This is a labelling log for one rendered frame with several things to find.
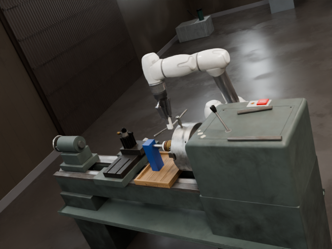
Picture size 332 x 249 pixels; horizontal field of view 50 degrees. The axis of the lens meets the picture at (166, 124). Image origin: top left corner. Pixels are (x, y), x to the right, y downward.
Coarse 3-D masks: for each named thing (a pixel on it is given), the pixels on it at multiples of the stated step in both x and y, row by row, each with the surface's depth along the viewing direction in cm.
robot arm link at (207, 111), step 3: (207, 102) 286; (210, 102) 284; (213, 102) 281; (216, 102) 280; (219, 102) 281; (207, 105) 281; (210, 105) 279; (216, 105) 278; (207, 108) 280; (207, 111) 281; (210, 111) 279; (207, 114) 281
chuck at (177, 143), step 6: (186, 126) 221; (174, 132) 222; (180, 132) 219; (174, 138) 219; (180, 138) 217; (174, 144) 218; (180, 144) 216; (174, 150) 218; (180, 150) 215; (180, 156) 216; (174, 162) 222; (180, 162) 219; (180, 168) 225; (186, 168) 222
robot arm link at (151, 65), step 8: (144, 56) 188; (152, 56) 186; (144, 64) 187; (152, 64) 186; (160, 64) 185; (144, 72) 190; (152, 72) 187; (160, 72) 185; (152, 80) 190; (160, 80) 191
